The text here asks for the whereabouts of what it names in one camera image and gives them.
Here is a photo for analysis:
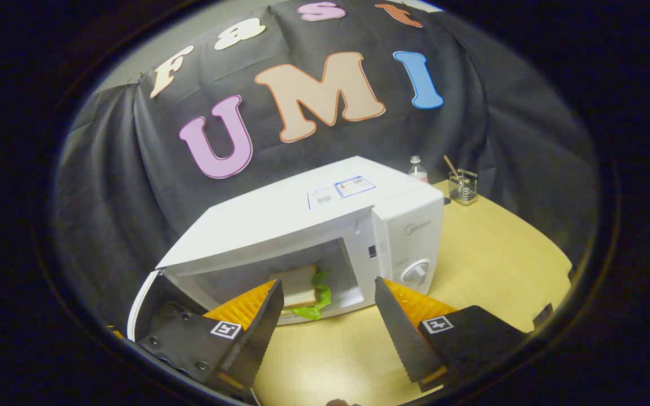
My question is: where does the black backdrop cloth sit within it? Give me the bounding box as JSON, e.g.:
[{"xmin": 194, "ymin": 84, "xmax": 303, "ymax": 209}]
[{"xmin": 54, "ymin": 0, "xmax": 602, "ymax": 339}]

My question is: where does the square glass cup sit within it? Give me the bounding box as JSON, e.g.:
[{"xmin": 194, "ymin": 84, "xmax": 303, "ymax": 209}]
[{"xmin": 449, "ymin": 169, "xmax": 478, "ymax": 205}]

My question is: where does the black table clamp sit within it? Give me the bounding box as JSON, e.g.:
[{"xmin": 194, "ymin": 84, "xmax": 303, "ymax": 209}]
[{"xmin": 533, "ymin": 303, "xmax": 555, "ymax": 329}]

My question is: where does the white microwave oven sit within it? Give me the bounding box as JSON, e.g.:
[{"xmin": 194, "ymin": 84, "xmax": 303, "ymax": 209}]
[{"xmin": 128, "ymin": 156, "xmax": 445, "ymax": 342}]

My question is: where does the small pink label bottle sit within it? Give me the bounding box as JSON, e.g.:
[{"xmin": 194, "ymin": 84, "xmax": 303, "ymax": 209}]
[{"xmin": 409, "ymin": 156, "xmax": 429, "ymax": 184}]

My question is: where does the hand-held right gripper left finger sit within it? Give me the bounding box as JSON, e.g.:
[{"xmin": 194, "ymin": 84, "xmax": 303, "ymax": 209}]
[{"xmin": 133, "ymin": 280, "xmax": 285, "ymax": 400}]

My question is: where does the lettuce sandwich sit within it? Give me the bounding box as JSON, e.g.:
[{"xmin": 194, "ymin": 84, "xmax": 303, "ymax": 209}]
[{"xmin": 269, "ymin": 265, "xmax": 332, "ymax": 321}]

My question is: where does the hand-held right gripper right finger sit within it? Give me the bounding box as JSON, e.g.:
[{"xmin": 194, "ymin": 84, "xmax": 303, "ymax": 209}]
[{"xmin": 374, "ymin": 276, "xmax": 530, "ymax": 394}]

